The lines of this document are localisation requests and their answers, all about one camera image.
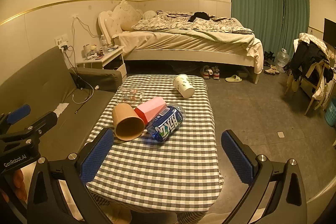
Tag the black clothing on bed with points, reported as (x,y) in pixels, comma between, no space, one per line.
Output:
(200,15)

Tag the clear water bottle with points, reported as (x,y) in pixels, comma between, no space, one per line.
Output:
(104,44)

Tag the white red sneaker pair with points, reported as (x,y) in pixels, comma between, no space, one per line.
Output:
(207,72)

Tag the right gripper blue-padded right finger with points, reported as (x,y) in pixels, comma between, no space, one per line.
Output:
(287,203)

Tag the large clear water jug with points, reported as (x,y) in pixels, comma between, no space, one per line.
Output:
(282,58)

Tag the white bed with bedding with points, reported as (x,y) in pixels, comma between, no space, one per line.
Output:
(164,36)

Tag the dark grey sofa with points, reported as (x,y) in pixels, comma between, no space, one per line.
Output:
(46,82)

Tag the white floral paper cup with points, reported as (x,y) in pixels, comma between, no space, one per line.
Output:
(183,85)

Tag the grey checkered tablecloth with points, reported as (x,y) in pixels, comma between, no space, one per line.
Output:
(180,175)

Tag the brown paper cup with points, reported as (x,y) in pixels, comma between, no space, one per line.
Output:
(127,124)

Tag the green slipper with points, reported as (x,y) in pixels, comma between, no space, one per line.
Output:
(233,79)

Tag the clear plastic container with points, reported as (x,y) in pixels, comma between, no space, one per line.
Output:
(130,96)

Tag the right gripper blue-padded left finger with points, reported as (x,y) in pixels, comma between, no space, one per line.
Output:
(46,201)

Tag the wall power outlet with plugs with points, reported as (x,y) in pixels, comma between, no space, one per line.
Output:
(62,41)

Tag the wooden chair with clothes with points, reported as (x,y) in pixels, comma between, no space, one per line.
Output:
(311,66)

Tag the black monitor screen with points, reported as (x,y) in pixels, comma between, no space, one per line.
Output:
(329,32)

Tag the blue laundry basket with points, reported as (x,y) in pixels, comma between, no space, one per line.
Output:
(330,115)

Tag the white bedside table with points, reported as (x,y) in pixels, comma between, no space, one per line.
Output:
(111,60)

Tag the pink carton box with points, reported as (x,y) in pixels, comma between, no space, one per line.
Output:
(148,110)

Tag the green curtain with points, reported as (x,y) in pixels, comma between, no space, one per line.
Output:
(275,22)

